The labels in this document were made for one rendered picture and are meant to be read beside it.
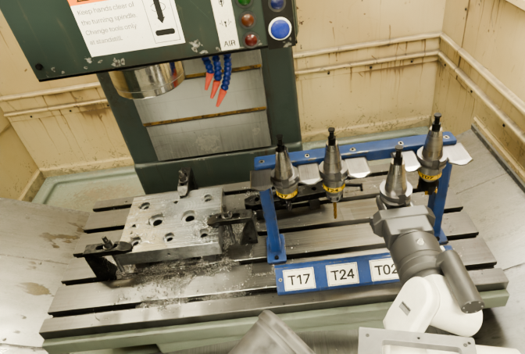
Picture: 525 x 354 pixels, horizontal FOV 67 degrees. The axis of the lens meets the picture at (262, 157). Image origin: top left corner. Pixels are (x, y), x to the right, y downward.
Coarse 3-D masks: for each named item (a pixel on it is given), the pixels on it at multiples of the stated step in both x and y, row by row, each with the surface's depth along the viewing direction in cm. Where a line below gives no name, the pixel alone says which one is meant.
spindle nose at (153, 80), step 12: (120, 72) 80; (132, 72) 80; (144, 72) 80; (156, 72) 81; (168, 72) 83; (180, 72) 86; (120, 84) 83; (132, 84) 81; (144, 84) 81; (156, 84) 82; (168, 84) 84; (132, 96) 84; (144, 96) 83
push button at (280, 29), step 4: (276, 20) 61; (280, 20) 61; (284, 20) 61; (272, 24) 62; (276, 24) 61; (280, 24) 61; (284, 24) 61; (288, 24) 62; (272, 28) 62; (276, 28) 62; (280, 28) 62; (284, 28) 62; (288, 28) 62; (272, 32) 62; (276, 32) 62; (280, 32) 62; (284, 32) 62; (288, 32) 62; (276, 36) 62; (280, 36) 62; (284, 36) 63
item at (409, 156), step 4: (392, 152) 92; (404, 152) 91; (408, 152) 91; (412, 152) 91; (392, 156) 91; (404, 156) 90; (408, 156) 90; (412, 156) 90; (408, 160) 89; (412, 160) 89; (416, 160) 88; (408, 164) 88; (412, 164) 88; (416, 164) 87; (420, 164) 87; (408, 168) 87; (412, 168) 87; (416, 168) 87
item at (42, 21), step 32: (0, 0) 59; (32, 0) 59; (64, 0) 59; (192, 0) 60; (256, 0) 60; (32, 32) 62; (64, 32) 62; (192, 32) 63; (256, 32) 63; (32, 64) 65; (64, 64) 65; (96, 64) 65; (128, 64) 65
